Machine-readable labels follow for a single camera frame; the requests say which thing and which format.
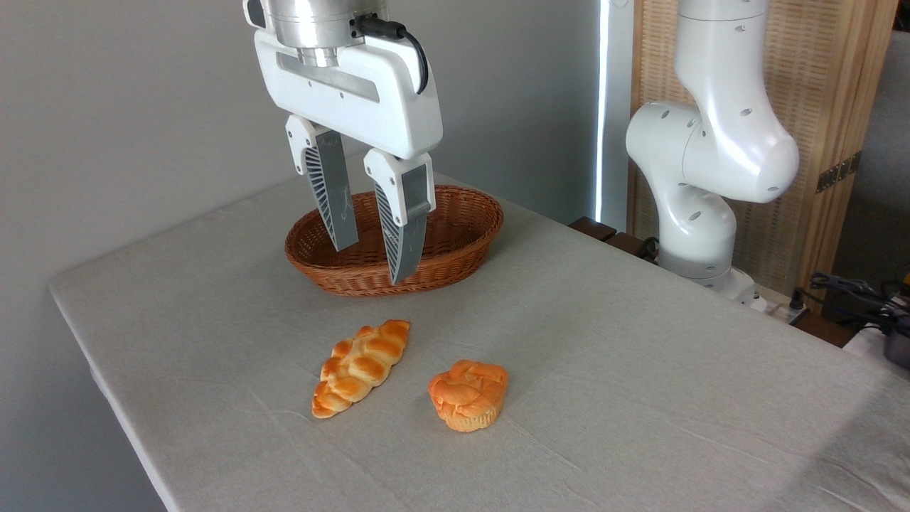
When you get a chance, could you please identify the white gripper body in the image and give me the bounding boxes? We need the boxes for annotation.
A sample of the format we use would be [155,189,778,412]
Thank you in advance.
[254,28,444,161]

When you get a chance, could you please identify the braided bread loaf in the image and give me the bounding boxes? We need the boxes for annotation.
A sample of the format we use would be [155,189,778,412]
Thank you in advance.
[311,319,412,420]

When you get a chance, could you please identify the dark brown wooden block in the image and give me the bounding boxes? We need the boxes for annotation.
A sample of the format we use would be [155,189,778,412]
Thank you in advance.
[569,216,659,262]

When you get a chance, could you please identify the grey tablecloth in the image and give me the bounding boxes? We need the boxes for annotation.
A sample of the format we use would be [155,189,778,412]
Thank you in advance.
[48,151,910,512]

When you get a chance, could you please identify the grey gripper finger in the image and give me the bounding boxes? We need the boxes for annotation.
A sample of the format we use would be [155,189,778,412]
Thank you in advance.
[364,148,436,286]
[286,115,360,252]

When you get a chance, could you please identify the black cable bundle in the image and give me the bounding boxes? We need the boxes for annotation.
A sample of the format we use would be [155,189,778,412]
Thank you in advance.
[791,272,910,336]

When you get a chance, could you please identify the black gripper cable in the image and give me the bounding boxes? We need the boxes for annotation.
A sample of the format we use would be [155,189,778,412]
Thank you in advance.
[351,14,430,95]

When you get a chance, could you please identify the brown wicker basket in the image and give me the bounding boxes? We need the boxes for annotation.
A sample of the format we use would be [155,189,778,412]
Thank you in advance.
[284,185,505,297]

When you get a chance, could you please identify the orange muffin bread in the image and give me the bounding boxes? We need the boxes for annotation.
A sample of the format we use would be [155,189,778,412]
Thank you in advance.
[428,359,510,433]

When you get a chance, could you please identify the white power strip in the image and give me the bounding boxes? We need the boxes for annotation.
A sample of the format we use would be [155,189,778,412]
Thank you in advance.
[754,288,811,326]

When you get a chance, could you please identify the white vertical window frame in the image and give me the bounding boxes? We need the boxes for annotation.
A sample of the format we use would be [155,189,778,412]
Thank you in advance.
[596,0,636,225]

